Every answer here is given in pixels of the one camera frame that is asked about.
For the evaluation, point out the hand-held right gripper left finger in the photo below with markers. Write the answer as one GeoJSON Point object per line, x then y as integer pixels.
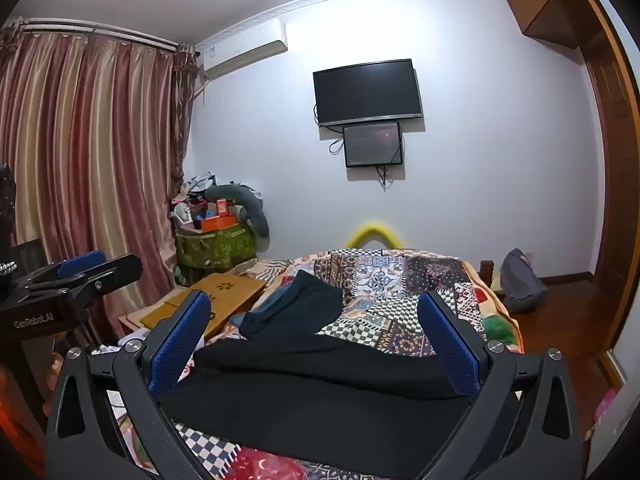
{"type": "Point", "coordinates": [177, 347]}

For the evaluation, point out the red box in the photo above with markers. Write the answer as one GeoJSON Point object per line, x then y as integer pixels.
{"type": "Point", "coordinates": [222, 207]}

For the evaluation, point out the wooden door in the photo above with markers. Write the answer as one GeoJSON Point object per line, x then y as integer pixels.
{"type": "Point", "coordinates": [615, 160]}

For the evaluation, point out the pink striped curtain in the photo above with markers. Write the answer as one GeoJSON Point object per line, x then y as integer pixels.
{"type": "Point", "coordinates": [100, 160]}

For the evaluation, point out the dark teal garment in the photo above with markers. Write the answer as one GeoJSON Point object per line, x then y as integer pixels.
{"type": "Point", "coordinates": [300, 305]}

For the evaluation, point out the grey backpack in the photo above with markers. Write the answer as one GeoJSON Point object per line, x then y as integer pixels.
{"type": "Point", "coordinates": [520, 280]}

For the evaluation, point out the white air conditioner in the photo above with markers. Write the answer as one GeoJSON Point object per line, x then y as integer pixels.
{"type": "Point", "coordinates": [240, 50]}

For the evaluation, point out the small black wall monitor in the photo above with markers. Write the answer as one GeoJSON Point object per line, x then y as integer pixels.
{"type": "Point", "coordinates": [372, 144]}

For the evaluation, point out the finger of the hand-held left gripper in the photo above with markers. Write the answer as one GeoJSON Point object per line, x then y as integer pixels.
{"type": "Point", "coordinates": [117, 272]}
{"type": "Point", "coordinates": [80, 262]}

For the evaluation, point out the grey plush toy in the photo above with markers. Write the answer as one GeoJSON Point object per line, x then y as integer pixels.
{"type": "Point", "coordinates": [256, 216]}

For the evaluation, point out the wooden lap desk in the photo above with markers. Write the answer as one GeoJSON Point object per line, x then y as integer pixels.
{"type": "Point", "coordinates": [235, 290]}

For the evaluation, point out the black pants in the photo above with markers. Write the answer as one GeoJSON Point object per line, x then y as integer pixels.
{"type": "Point", "coordinates": [310, 385]}

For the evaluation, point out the black wall television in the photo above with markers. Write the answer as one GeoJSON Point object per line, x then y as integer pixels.
{"type": "Point", "coordinates": [367, 92]}

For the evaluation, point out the patchwork quilt bed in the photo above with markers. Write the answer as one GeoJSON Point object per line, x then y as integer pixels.
{"type": "Point", "coordinates": [400, 280]}

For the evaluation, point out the green patterned storage bag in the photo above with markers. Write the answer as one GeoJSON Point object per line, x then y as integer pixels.
{"type": "Point", "coordinates": [220, 249]}

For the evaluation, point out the wooden overhead cabinet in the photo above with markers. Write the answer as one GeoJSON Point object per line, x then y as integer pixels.
{"type": "Point", "coordinates": [540, 0]}

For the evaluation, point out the person's left forearm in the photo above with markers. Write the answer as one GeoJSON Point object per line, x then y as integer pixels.
{"type": "Point", "coordinates": [15, 410]}

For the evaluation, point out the yellow curved headrest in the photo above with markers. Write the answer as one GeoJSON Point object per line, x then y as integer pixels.
{"type": "Point", "coordinates": [372, 225]}

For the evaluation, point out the wooden bed post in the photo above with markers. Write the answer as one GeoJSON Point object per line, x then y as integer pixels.
{"type": "Point", "coordinates": [486, 272]}

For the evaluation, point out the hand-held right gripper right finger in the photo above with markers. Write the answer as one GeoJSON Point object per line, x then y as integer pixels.
{"type": "Point", "coordinates": [450, 347]}

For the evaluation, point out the white curtain rail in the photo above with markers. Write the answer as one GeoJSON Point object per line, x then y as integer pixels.
{"type": "Point", "coordinates": [100, 31]}

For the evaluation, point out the orange box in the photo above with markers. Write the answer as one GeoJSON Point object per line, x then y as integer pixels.
{"type": "Point", "coordinates": [220, 223]}

